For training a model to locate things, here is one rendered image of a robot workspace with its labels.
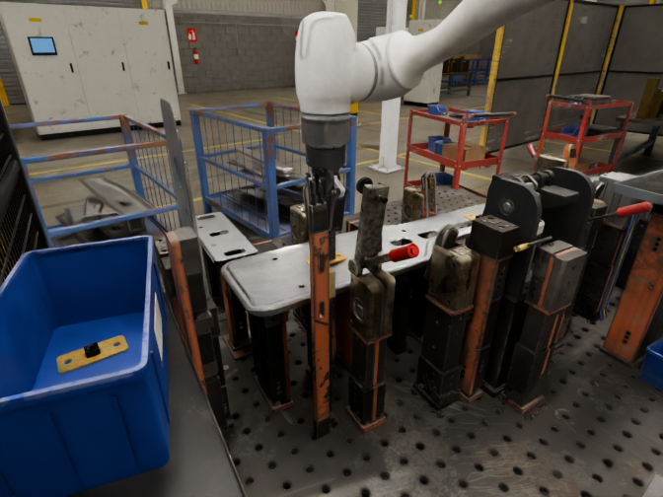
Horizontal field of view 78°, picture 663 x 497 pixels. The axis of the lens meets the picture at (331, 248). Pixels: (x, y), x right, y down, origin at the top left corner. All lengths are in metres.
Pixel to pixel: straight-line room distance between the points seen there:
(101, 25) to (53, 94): 1.39
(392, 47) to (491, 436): 0.78
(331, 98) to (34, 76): 7.84
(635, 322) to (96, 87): 8.26
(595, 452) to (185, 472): 0.79
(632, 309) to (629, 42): 7.55
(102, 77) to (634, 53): 8.75
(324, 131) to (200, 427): 0.49
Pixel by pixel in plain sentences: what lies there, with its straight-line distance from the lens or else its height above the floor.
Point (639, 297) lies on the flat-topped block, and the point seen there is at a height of 0.89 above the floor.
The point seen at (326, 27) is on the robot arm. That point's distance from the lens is 0.72.
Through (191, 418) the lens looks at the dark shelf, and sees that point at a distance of 0.53.
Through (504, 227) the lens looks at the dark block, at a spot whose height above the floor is 1.12.
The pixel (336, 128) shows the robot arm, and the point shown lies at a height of 1.28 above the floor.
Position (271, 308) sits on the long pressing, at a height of 1.00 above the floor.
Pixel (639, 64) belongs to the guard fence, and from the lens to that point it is 8.53.
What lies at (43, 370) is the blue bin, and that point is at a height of 1.03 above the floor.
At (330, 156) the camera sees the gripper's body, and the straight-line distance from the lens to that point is 0.75.
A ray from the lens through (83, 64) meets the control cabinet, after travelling 8.53.
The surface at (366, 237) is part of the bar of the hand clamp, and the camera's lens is 0.68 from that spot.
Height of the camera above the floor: 1.41
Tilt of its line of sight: 26 degrees down
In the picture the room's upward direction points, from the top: straight up
